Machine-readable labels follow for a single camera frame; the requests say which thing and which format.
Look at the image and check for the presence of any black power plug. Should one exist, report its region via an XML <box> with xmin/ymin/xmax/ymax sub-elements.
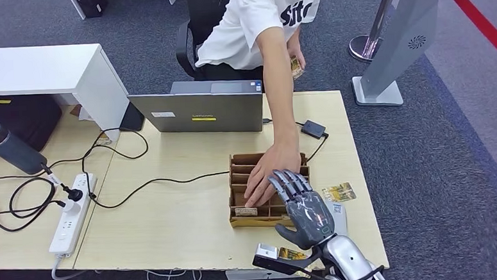
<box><xmin>62</xmin><ymin>183</ymin><xmax>85</xmax><ymax>204</ymax></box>

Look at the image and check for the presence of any gold printed ID card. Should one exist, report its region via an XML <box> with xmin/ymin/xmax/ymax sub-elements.
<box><xmin>290</xmin><ymin>55</ymin><xmax>306</xmax><ymax>81</ymax></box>

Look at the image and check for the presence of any white power strip cable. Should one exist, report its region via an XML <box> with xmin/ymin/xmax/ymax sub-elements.
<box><xmin>50</xmin><ymin>254</ymin><xmax>89</xmax><ymax>280</ymax></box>

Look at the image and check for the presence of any person's left hand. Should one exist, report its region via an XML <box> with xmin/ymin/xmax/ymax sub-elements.
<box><xmin>287</xmin><ymin>42</ymin><xmax>307</xmax><ymax>72</ymax></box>

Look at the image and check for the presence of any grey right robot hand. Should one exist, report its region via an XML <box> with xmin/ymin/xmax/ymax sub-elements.
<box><xmin>267</xmin><ymin>167</ymin><xmax>338</xmax><ymax>252</ymax></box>

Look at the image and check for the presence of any person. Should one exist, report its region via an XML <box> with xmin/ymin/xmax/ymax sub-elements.
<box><xmin>190</xmin><ymin>0</ymin><xmax>338</xmax><ymax>212</ymax></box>

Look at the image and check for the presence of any beige room key card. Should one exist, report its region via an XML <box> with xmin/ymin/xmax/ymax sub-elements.
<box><xmin>234</xmin><ymin>206</ymin><xmax>258</xmax><ymax>218</ymax></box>

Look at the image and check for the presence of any black cable with white tag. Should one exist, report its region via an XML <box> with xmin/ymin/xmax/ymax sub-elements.
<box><xmin>0</xmin><ymin>158</ymin><xmax>87</xmax><ymax>200</ymax></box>

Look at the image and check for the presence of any long black cable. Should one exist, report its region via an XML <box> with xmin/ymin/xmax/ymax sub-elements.
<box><xmin>80</xmin><ymin>116</ymin><xmax>333</xmax><ymax>210</ymax></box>

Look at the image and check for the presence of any white card reader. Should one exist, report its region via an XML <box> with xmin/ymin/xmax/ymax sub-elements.
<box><xmin>319</xmin><ymin>199</ymin><xmax>349</xmax><ymax>238</ymax></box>

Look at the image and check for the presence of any black office chair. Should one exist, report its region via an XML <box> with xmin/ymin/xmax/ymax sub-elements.
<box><xmin>172</xmin><ymin>0</ymin><xmax>239</xmax><ymax>82</ymax></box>

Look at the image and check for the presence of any grey laptop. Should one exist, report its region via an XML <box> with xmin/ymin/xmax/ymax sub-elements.
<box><xmin>127</xmin><ymin>76</ymin><xmax>266</xmax><ymax>139</ymax></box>

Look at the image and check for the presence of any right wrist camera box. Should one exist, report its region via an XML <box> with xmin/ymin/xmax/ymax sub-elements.
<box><xmin>251</xmin><ymin>240</ymin><xmax>324</xmax><ymax>279</ymax></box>

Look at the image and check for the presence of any grey kiosk stand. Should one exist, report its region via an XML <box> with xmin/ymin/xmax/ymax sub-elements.
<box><xmin>347</xmin><ymin>0</ymin><xmax>449</xmax><ymax>109</ymax></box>

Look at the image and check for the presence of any black computer tower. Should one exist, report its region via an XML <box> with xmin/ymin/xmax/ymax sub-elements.
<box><xmin>69</xmin><ymin>0</ymin><xmax>110</xmax><ymax>21</ymax></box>

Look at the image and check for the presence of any black adapter box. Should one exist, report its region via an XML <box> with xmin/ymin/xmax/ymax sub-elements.
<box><xmin>300</xmin><ymin>119</ymin><xmax>329</xmax><ymax>140</ymax></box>

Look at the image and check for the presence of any person's right hand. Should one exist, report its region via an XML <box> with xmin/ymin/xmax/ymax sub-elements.
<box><xmin>240</xmin><ymin>140</ymin><xmax>305</xmax><ymax>209</ymax></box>

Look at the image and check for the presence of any white power strip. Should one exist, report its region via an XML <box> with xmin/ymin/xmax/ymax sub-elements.
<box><xmin>45</xmin><ymin>172</ymin><xmax>102</xmax><ymax>258</ymax></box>

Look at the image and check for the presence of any black bag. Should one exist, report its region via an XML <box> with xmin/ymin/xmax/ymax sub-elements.
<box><xmin>0</xmin><ymin>92</ymin><xmax>65</xmax><ymax>154</ymax></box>

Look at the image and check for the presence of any white power plug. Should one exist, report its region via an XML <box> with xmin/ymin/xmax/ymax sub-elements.
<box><xmin>60</xmin><ymin>197</ymin><xmax>83</xmax><ymax>216</ymax></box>

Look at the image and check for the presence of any chrome stanchion post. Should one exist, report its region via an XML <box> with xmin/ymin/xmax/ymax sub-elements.
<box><xmin>346</xmin><ymin>0</ymin><xmax>407</xmax><ymax>64</ymax></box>

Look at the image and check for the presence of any dark grey water bottle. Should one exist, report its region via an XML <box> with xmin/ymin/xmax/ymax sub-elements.
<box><xmin>0</xmin><ymin>119</ymin><xmax>49</xmax><ymax>177</ymax></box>

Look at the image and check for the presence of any light wooden desk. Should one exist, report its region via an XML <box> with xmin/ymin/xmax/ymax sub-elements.
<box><xmin>65</xmin><ymin>87</ymin><xmax>390</xmax><ymax>280</ymax></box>
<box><xmin>0</xmin><ymin>101</ymin><xmax>129</xmax><ymax>274</ymax></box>

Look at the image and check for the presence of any brown wooden card organizer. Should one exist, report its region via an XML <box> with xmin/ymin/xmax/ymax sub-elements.
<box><xmin>226</xmin><ymin>150</ymin><xmax>314</xmax><ymax>231</ymax></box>

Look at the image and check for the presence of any coiled black charger cable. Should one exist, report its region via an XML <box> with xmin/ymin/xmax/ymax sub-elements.
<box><xmin>0</xmin><ymin>176</ymin><xmax>69</xmax><ymax>233</ymax></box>

